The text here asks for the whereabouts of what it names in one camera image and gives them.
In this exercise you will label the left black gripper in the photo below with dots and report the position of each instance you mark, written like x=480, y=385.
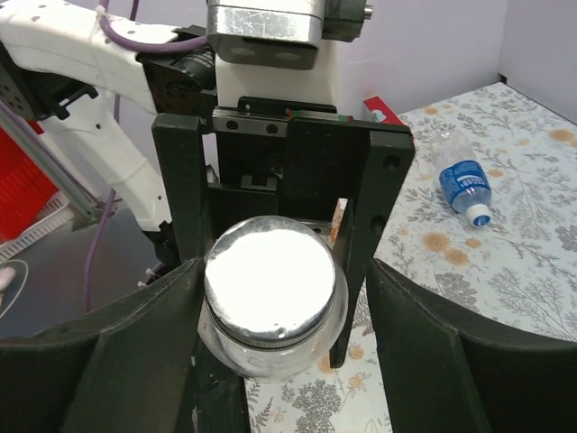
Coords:
x=289, y=159

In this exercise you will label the blue label water bottle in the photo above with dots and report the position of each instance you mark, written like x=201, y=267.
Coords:
x=462, y=180

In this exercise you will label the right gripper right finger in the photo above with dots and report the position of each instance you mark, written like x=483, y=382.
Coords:
x=446, y=368

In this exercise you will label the silver jar lid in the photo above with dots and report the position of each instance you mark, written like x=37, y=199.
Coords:
x=270, y=282

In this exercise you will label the clear jar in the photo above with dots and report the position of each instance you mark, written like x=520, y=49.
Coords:
x=283, y=359

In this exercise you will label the red toothpaste box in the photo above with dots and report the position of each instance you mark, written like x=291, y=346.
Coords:
x=379, y=112

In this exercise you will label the orange juice bottle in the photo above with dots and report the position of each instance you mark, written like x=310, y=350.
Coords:
x=337, y=219

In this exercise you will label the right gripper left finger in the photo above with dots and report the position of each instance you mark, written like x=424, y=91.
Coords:
x=122, y=368

